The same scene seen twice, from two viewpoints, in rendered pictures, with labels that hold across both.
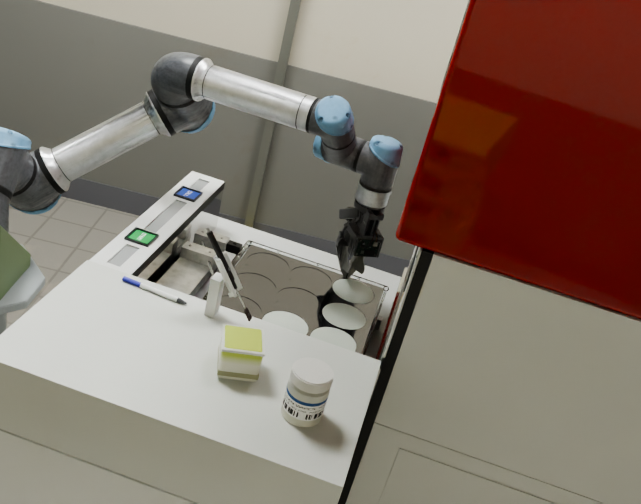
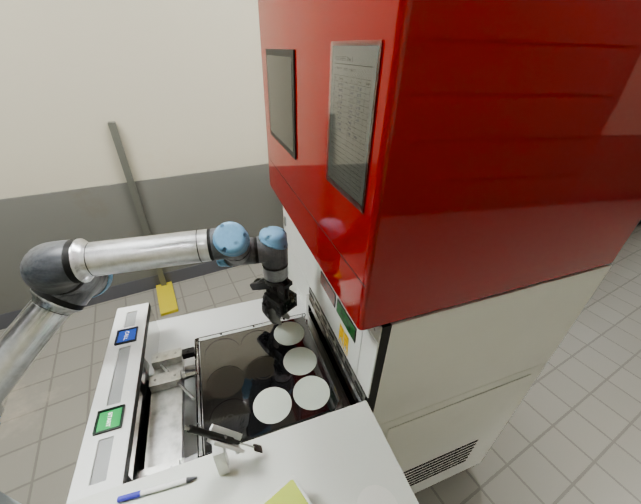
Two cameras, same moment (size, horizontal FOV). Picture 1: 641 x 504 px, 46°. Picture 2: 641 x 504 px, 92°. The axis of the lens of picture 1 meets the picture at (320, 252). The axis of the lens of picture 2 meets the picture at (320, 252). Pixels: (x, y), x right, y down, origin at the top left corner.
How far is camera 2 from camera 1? 90 cm
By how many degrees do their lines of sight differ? 24
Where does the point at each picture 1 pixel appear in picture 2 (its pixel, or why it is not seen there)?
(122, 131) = (27, 337)
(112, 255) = (90, 470)
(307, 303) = (271, 368)
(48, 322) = not seen: outside the picture
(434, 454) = (410, 418)
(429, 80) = (222, 157)
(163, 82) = (40, 283)
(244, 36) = (94, 175)
